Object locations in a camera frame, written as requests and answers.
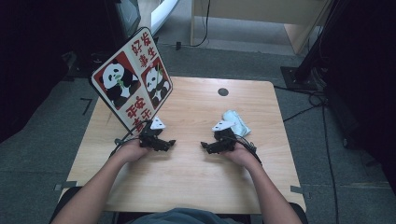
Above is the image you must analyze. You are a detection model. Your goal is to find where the short black floor cable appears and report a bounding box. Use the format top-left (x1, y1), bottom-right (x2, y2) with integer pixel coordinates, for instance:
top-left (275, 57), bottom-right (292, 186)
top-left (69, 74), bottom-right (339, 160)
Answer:
top-left (282, 102), bottom-right (326, 123)

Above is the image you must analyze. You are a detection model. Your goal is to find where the light wooden cabinet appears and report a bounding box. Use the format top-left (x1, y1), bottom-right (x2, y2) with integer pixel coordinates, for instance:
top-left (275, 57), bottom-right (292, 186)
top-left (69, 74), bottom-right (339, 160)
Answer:
top-left (190, 0), bottom-right (332, 56)

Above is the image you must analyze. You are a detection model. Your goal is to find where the panda picture board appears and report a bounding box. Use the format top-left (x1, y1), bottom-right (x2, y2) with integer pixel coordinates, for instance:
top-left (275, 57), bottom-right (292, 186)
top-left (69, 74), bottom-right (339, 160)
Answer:
top-left (90, 26), bottom-right (174, 134)

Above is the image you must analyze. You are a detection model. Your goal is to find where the grey tape piece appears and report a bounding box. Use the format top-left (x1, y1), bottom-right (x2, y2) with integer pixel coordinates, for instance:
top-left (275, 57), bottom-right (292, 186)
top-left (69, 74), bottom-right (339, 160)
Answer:
top-left (290, 185), bottom-right (312, 200)
top-left (53, 180), bottom-right (78, 192)

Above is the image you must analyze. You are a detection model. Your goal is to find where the white curved panel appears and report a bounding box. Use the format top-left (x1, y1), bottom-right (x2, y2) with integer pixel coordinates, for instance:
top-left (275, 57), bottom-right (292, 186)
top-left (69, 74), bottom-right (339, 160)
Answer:
top-left (150, 0), bottom-right (181, 36)

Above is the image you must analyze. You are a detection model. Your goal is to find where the person's blue shirt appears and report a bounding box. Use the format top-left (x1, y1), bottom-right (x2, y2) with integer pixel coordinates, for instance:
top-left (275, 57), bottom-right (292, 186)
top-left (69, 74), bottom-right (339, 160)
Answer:
top-left (130, 207), bottom-right (250, 224)

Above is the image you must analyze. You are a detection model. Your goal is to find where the black metal stand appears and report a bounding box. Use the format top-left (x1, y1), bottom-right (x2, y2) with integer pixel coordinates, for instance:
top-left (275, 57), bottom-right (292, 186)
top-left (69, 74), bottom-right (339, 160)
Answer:
top-left (279, 0), bottom-right (345, 92)

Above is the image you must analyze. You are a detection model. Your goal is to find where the long black floor cable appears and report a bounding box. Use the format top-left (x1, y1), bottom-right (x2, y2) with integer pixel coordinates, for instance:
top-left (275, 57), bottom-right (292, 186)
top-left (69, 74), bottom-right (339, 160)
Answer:
top-left (320, 99), bottom-right (341, 224)

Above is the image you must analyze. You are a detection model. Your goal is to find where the person's left hand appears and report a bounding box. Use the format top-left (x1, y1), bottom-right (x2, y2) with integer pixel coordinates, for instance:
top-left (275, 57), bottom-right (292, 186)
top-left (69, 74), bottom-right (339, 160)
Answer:
top-left (116, 139), bottom-right (151, 166)

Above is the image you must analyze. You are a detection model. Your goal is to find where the dark monitor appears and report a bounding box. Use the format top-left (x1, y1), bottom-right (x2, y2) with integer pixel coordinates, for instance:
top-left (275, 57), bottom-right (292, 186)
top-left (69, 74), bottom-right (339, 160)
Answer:
top-left (104, 0), bottom-right (142, 42)

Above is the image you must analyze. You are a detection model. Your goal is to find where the person's right hand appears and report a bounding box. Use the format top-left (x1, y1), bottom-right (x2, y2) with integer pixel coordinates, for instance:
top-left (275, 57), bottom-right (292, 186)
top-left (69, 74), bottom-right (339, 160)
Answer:
top-left (221, 143), bottom-right (262, 171)

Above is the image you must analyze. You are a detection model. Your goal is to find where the looped black floor cable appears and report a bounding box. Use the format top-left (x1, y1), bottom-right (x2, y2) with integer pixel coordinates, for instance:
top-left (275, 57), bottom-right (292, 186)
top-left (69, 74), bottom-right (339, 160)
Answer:
top-left (274, 84), bottom-right (327, 107)

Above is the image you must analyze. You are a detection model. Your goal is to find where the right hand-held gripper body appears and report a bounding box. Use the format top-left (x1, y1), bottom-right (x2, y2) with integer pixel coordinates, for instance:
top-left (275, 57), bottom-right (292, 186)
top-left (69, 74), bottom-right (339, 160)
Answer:
top-left (211, 119), bottom-right (241, 154)

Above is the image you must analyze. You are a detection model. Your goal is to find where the left hand-held gripper cable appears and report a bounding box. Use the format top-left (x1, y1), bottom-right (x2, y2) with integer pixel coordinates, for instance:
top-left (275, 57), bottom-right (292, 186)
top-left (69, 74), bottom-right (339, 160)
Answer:
top-left (107, 119), bottom-right (148, 159)

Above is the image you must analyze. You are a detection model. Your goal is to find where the light blue wiping cloth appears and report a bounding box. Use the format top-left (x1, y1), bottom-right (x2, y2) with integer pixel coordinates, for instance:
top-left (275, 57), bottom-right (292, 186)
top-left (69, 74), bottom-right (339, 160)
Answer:
top-left (221, 109), bottom-right (252, 138)

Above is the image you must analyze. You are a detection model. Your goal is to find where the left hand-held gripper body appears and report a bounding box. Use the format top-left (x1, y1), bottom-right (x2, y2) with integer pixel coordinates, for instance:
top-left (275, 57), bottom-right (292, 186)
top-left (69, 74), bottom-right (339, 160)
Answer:
top-left (138, 116), bottom-right (167, 151)

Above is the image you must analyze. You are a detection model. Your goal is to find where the black tape corner mark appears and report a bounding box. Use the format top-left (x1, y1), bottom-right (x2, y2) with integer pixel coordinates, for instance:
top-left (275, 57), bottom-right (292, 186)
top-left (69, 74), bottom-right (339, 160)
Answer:
top-left (79, 97), bottom-right (94, 117)

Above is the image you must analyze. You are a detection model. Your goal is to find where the black floor base plate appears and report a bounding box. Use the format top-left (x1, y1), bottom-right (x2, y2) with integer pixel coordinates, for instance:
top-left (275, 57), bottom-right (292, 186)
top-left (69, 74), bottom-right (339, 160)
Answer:
top-left (62, 50), bottom-right (108, 79)

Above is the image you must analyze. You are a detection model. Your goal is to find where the black chair armrest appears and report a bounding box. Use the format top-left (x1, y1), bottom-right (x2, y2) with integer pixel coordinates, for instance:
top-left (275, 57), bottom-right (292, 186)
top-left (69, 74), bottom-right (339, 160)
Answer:
top-left (49, 186), bottom-right (84, 224)
top-left (289, 202), bottom-right (310, 224)

